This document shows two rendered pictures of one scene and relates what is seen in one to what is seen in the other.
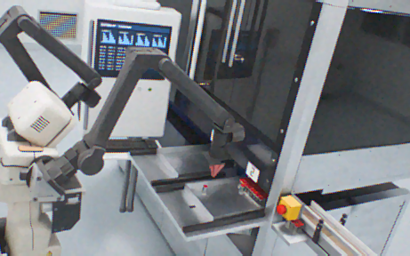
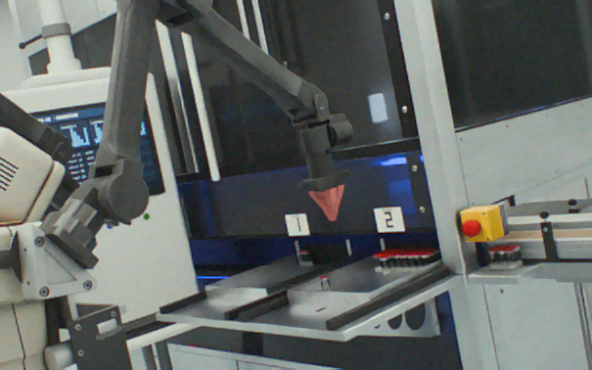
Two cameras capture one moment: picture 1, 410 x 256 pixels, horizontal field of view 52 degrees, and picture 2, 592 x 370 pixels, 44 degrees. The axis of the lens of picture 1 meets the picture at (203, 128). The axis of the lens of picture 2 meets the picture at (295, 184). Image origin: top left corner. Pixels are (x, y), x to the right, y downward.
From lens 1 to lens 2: 0.68 m
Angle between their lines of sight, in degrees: 21
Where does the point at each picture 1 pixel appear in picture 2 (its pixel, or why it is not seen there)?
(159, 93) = (165, 219)
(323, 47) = not seen: outside the picture
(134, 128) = (145, 299)
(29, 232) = not seen: outside the picture
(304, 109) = (423, 45)
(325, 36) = not seen: outside the picture
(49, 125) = (19, 174)
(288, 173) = (450, 168)
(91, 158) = (122, 181)
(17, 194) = not seen: outside the picture
